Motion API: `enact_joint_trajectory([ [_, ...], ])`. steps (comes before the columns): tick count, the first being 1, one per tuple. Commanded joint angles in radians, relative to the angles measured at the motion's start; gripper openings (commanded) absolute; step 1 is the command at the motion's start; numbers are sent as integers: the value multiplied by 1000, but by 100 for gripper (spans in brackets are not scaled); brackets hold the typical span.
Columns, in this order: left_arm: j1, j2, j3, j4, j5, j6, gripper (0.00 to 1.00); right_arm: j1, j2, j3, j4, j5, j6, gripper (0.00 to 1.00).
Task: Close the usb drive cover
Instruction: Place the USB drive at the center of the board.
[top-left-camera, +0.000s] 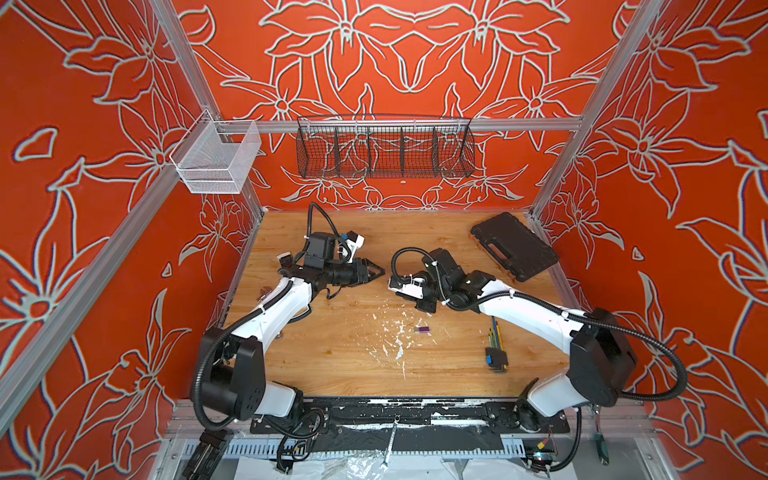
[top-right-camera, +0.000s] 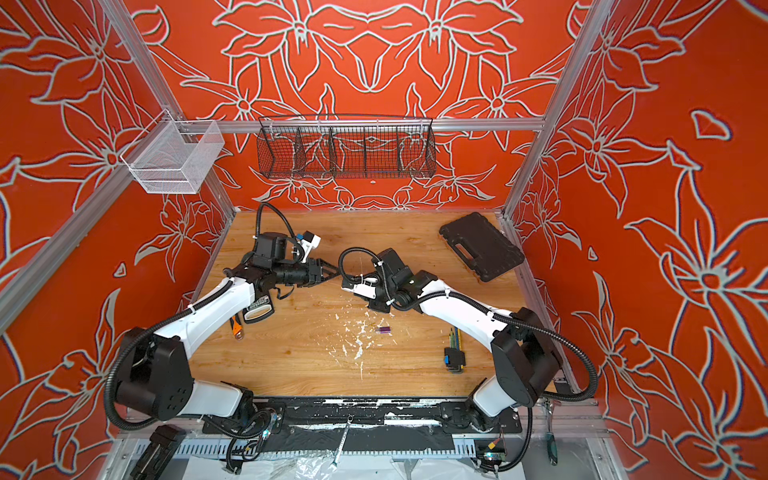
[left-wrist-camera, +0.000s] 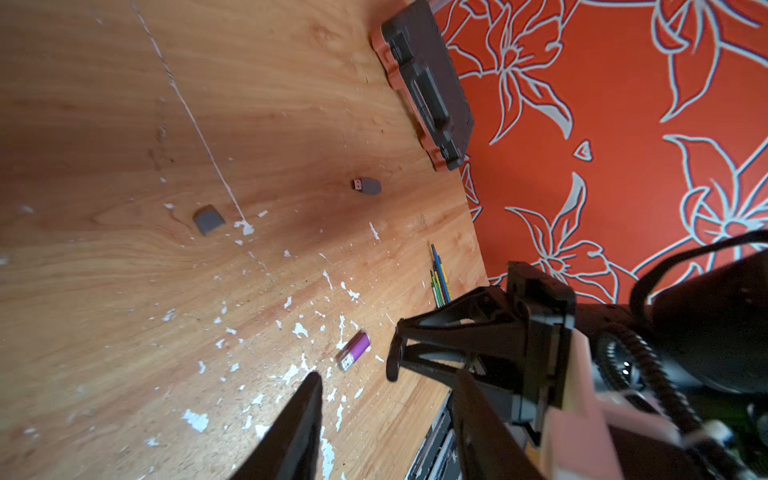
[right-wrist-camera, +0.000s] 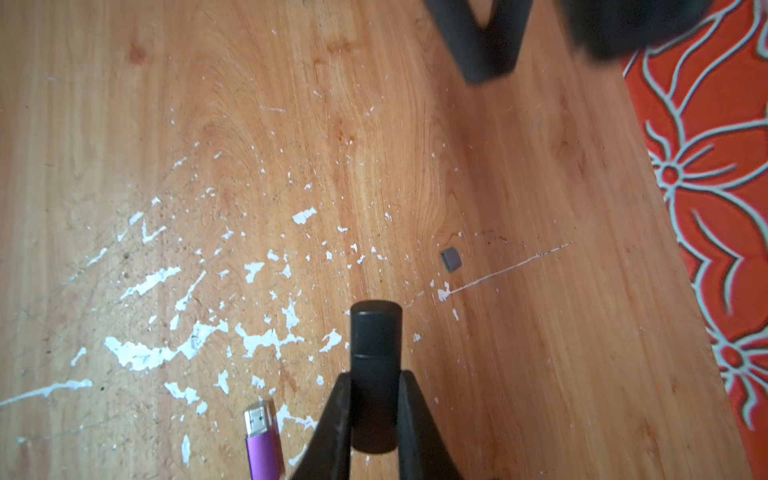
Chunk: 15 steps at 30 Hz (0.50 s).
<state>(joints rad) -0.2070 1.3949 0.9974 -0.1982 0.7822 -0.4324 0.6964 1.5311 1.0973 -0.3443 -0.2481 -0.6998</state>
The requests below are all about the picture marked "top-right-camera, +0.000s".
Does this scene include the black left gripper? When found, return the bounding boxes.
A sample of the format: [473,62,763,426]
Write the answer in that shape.
[273,259,342,286]

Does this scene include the black wire mesh basket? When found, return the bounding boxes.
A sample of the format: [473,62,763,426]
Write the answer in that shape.
[256,114,437,180]

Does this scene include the white wire mesh basket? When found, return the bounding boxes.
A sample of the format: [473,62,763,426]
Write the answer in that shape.
[120,110,225,195]

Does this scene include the black clamp block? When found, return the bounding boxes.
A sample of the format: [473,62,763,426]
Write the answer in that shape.
[129,425,186,480]

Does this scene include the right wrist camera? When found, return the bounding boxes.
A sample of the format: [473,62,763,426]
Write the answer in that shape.
[341,277,379,299]

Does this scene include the black plastic tool case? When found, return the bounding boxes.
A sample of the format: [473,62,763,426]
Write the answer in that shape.
[439,212,525,283]

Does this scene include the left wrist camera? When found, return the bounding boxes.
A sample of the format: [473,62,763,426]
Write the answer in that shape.
[297,231,321,263]

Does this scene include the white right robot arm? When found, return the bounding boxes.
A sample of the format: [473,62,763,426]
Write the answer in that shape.
[338,247,599,417]

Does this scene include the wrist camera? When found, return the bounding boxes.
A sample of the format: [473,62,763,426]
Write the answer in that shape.
[341,277,379,299]
[297,231,321,263]

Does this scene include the green handled screwdriver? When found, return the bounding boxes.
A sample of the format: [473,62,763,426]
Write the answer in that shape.
[542,398,559,466]

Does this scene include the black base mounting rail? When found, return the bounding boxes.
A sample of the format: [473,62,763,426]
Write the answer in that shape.
[203,395,523,457]

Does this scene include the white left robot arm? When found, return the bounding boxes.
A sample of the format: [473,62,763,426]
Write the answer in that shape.
[103,203,340,431]

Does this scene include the orange handled tool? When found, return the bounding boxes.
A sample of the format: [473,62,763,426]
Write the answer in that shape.
[230,313,245,341]

